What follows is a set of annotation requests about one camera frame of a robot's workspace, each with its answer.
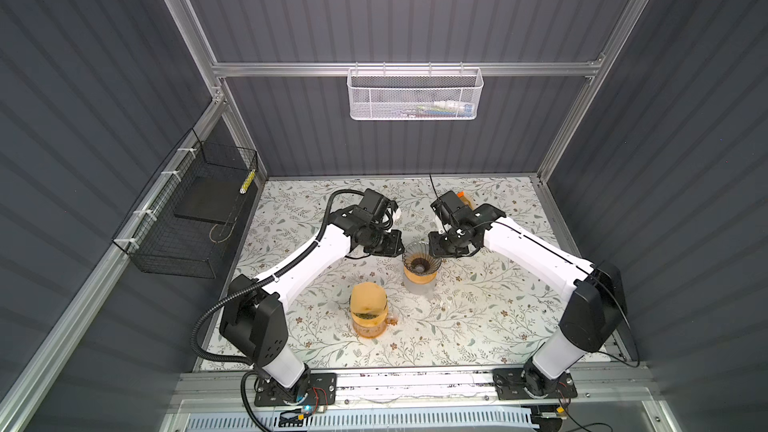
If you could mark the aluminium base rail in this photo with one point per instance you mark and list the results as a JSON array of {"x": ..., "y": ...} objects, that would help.
[{"x": 362, "y": 388}]

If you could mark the tubes in white basket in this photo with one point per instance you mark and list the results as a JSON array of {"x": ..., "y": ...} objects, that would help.
[{"x": 441, "y": 109}]

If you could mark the orange coffee filter holder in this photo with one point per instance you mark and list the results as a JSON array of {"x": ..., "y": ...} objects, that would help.
[{"x": 465, "y": 197}]

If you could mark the white wire wall basket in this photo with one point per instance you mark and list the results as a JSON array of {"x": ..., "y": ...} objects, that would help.
[{"x": 380, "y": 93}]

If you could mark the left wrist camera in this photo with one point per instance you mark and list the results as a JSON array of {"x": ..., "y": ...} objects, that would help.
[{"x": 377, "y": 208}]

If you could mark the yellow marker pen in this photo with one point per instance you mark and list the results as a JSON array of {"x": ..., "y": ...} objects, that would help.
[{"x": 247, "y": 182}]

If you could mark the clear frosted glass dripper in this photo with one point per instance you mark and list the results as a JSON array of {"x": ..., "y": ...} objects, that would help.
[{"x": 420, "y": 289}]

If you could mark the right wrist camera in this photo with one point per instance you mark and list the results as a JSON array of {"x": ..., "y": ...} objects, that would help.
[{"x": 450, "y": 207}]

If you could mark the black wire side basket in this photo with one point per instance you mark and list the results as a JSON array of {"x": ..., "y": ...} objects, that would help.
[{"x": 159, "y": 242}]

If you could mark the grey glass dripper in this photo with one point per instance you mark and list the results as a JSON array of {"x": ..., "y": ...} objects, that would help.
[{"x": 418, "y": 259}]

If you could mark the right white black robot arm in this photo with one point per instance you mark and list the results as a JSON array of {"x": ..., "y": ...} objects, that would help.
[{"x": 593, "y": 294}]

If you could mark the floral table mat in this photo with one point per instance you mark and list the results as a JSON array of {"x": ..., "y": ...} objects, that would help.
[{"x": 478, "y": 311}]

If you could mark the black foam pad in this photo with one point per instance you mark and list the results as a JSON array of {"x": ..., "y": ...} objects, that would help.
[{"x": 210, "y": 200}]

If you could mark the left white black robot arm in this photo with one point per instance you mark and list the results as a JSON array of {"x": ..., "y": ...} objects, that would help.
[{"x": 256, "y": 324}]

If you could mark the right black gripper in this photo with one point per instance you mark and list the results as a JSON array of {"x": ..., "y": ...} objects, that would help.
[{"x": 435, "y": 249}]

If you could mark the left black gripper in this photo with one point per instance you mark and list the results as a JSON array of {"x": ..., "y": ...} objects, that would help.
[{"x": 392, "y": 250}]

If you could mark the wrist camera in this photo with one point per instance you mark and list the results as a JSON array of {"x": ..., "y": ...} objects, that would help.
[
  {"x": 450, "y": 207},
  {"x": 377, "y": 208}
]

